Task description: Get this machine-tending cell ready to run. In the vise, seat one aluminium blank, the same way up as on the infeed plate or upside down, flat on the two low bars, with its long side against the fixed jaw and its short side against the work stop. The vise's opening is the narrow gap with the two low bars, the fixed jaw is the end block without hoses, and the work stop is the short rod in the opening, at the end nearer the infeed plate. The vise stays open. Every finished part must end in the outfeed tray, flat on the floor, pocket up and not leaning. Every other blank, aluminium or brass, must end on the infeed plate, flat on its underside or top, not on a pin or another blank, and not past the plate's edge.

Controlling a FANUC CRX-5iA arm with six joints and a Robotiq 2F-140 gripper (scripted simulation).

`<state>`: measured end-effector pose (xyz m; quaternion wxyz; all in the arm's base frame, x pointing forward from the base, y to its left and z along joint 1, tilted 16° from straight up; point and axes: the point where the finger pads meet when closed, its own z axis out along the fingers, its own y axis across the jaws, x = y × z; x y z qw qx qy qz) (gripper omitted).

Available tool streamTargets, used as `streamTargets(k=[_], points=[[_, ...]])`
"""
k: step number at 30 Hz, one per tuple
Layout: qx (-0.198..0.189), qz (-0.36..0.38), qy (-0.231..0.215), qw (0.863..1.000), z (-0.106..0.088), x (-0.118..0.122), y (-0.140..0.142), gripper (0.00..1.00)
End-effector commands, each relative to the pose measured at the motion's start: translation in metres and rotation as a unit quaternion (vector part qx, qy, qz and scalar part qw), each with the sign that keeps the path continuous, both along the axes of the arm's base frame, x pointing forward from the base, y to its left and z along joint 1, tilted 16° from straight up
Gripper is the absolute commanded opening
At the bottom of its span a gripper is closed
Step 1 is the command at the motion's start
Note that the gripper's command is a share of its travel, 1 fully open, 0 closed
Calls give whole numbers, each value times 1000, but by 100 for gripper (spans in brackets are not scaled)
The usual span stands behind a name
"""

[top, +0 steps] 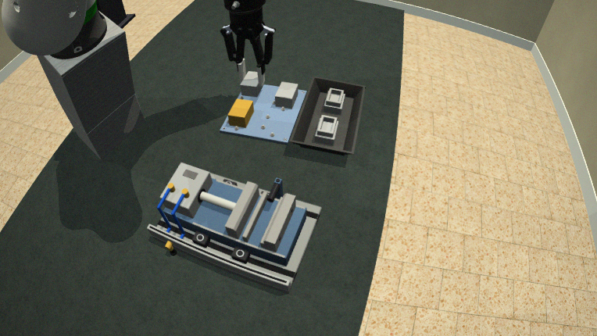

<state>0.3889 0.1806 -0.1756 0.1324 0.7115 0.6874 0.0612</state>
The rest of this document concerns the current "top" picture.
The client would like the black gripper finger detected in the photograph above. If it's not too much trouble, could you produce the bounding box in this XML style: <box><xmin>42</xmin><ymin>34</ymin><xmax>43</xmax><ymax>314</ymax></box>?
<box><xmin>220</xmin><ymin>25</ymin><xmax>246</xmax><ymax>84</ymax></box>
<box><xmin>247</xmin><ymin>25</ymin><xmax>276</xmax><ymax>87</ymax></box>

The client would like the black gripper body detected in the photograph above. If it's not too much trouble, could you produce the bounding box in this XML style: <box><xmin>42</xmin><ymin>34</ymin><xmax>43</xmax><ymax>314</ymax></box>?
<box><xmin>229</xmin><ymin>7</ymin><xmax>265</xmax><ymax>39</ymax></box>

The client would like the orange-yellow block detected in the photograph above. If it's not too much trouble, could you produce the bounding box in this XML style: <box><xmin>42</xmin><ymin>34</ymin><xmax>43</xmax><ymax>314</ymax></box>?
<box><xmin>228</xmin><ymin>99</ymin><xmax>254</xmax><ymax>128</ymax></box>

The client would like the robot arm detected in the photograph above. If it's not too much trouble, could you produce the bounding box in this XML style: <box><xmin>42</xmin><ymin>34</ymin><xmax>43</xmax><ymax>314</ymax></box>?
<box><xmin>2</xmin><ymin>0</ymin><xmax>266</xmax><ymax>59</ymax></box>

